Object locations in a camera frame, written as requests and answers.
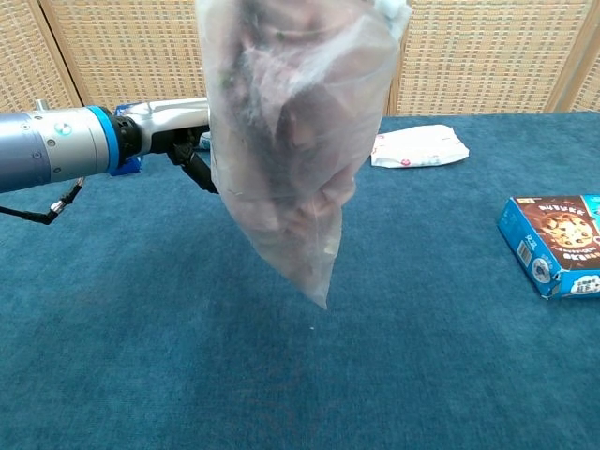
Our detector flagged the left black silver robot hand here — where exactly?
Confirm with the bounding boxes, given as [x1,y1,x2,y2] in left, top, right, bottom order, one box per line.
[119,97,221,196]

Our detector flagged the translucent plastic zip bag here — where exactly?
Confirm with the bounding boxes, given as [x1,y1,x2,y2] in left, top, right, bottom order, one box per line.
[194,0,412,310]

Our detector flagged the long blue sandwich cookie box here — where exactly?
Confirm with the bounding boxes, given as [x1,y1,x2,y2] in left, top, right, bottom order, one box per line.
[108,105,144,177]

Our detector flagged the blue carpet table cover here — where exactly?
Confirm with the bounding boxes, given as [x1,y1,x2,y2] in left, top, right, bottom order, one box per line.
[0,111,600,450]

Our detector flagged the white paper packet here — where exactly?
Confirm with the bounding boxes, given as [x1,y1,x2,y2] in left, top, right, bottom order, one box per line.
[369,124,471,169]

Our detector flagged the wicker folding screen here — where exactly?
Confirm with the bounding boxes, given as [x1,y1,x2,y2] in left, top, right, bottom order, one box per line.
[0,0,600,118]

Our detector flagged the blue chocolate chip cookie box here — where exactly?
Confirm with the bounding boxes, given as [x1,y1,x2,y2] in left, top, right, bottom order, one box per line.
[497,194,600,301]

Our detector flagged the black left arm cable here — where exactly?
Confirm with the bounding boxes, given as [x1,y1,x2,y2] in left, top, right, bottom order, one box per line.
[0,176,88,226]

